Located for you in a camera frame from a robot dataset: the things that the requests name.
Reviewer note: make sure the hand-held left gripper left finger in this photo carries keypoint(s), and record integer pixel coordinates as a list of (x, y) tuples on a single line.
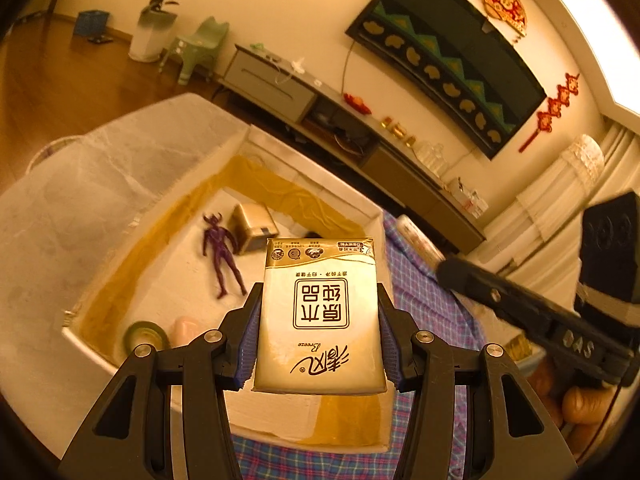
[(244, 360)]

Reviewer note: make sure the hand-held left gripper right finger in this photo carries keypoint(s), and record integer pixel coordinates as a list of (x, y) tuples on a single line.
[(395, 360)]

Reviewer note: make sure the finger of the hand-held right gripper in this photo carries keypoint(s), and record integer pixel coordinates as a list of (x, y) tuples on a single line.
[(490, 292)]

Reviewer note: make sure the white and gold tissue packet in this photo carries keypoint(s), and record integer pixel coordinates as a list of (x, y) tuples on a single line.
[(320, 320)]

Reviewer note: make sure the white printed tube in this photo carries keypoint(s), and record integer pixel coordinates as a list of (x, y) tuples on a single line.
[(417, 237)]

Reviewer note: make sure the white foam box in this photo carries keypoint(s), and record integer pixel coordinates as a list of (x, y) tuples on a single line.
[(165, 270)]

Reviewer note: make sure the gold metal box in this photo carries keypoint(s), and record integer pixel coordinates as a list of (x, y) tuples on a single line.
[(252, 222)]

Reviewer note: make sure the person's right hand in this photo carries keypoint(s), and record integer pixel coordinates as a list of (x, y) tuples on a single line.
[(585, 405)]

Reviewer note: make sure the white curtain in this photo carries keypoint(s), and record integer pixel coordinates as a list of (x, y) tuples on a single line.
[(560, 195)]

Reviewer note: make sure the white boxes on cabinet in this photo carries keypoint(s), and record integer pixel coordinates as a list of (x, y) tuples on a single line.
[(467, 197)]

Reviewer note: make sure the tape roll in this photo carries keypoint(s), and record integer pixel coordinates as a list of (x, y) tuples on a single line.
[(134, 336)]

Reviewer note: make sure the purple toy figure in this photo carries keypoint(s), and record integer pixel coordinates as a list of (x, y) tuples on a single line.
[(220, 245)]

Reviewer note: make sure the black round gadget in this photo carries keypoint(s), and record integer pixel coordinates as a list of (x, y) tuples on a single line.
[(312, 234)]

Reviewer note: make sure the clear glass cups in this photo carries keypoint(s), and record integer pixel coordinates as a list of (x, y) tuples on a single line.
[(431, 157)]

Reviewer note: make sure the red knot ornament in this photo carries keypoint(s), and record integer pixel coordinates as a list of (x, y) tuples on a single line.
[(552, 110)]

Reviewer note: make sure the amber glass bottles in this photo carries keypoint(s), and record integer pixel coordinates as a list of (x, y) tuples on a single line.
[(400, 130)]

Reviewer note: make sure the red fruit plate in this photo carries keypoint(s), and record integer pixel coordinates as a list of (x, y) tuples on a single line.
[(357, 103)]

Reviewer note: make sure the grey television cabinet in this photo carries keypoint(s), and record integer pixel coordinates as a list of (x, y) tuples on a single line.
[(270, 85)]

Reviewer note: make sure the red and gold fan ornament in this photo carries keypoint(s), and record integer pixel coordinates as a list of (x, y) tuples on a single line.
[(500, 2)]

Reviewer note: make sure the white round bin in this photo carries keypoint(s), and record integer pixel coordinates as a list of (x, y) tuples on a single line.
[(45, 152)]

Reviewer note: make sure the white charger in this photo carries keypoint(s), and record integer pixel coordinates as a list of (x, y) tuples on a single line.
[(297, 65)]

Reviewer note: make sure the green small item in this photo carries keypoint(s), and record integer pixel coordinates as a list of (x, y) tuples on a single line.
[(257, 46)]

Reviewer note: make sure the green plastic chair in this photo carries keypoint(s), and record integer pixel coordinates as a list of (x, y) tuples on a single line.
[(200, 42)]

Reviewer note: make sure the white plant pot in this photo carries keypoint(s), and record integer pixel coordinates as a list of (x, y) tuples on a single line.
[(150, 37)]

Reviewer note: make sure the dark leafy plant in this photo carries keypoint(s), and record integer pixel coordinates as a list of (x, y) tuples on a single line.
[(160, 2)]

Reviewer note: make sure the blue plastic basket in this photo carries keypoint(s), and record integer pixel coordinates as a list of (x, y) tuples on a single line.
[(92, 22)]

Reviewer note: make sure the wall television with patterned cover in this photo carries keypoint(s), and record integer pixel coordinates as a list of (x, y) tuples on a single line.
[(450, 35)]

